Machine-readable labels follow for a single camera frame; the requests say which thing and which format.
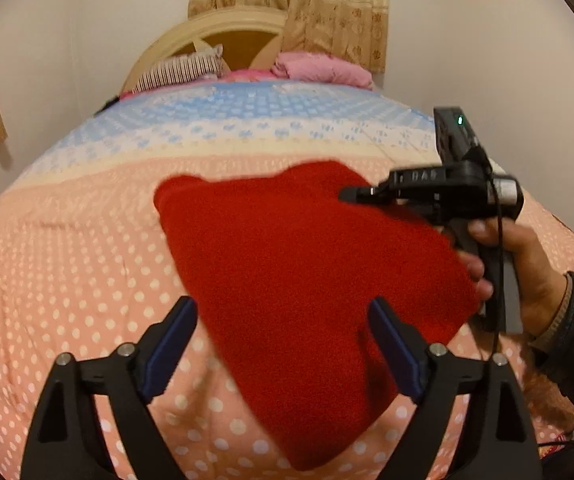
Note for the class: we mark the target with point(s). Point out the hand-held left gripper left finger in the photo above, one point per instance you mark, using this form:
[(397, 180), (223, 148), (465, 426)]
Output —
[(169, 355)]

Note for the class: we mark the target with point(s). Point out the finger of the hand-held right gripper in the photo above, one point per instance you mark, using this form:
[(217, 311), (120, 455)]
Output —
[(362, 193)]

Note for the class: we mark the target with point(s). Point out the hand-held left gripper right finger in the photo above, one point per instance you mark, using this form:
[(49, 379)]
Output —
[(397, 355)]

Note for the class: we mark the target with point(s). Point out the red knitted sweater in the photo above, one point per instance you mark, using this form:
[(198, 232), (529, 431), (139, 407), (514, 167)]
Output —
[(292, 260)]

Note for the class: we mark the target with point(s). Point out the person's right hand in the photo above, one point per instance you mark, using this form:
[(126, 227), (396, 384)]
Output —
[(537, 270)]

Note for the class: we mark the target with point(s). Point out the pink pillow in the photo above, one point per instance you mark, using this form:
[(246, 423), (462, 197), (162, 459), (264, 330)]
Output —
[(327, 70)]

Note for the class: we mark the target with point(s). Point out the polka dot bed sheet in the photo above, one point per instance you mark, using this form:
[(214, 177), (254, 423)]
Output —
[(67, 260)]

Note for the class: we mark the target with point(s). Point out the cream wooden headboard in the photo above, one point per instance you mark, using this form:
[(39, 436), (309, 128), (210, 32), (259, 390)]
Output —
[(247, 42)]

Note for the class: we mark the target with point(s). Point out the striped pillow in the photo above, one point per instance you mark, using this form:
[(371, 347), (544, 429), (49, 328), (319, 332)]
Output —
[(177, 70)]

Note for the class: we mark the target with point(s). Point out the black cloth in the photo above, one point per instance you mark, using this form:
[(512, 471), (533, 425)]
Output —
[(109, 105)]

